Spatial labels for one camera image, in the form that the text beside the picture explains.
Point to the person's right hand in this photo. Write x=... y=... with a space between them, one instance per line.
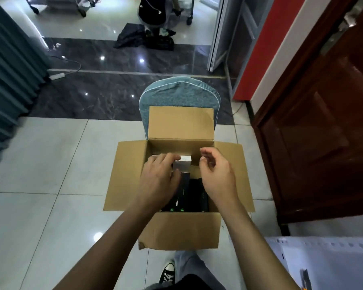
x=220 y=181

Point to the person's left hand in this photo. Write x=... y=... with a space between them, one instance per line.
x=157 y=187

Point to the row of slim black boxes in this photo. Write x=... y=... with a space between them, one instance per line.
x=190 y=193

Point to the small printed brown carton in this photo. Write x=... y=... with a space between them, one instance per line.
x=118 y=184

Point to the stack of slim white boxes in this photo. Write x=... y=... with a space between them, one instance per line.
x=184 y=158

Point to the white metal shelving rack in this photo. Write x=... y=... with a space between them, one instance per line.
x=332 y=262

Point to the person's right forearm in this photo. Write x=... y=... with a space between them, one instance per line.
x=257 y=250

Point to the person's left forearm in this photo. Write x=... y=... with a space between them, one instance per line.
x=106 y=253

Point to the person's grey trouser legs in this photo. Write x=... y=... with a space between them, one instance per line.
x=193 y=271

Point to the black and white sneaker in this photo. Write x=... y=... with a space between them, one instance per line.
x=168 y=273

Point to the teal fabric chair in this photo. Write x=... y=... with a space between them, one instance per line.
x=181 y=93

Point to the dark wooden door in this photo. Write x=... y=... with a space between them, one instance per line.
x=320 y=129

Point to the white power strip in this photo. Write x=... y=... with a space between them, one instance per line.
x=57 y=76

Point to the dark floor mat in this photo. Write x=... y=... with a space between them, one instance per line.
x=136 y=36

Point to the blue pleated curtain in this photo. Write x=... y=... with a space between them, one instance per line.
x=9 y=75

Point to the metal trolley cart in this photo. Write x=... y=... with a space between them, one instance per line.
x=54 y=3

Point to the glass door with metal frame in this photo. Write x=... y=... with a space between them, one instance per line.
x=239 y=39

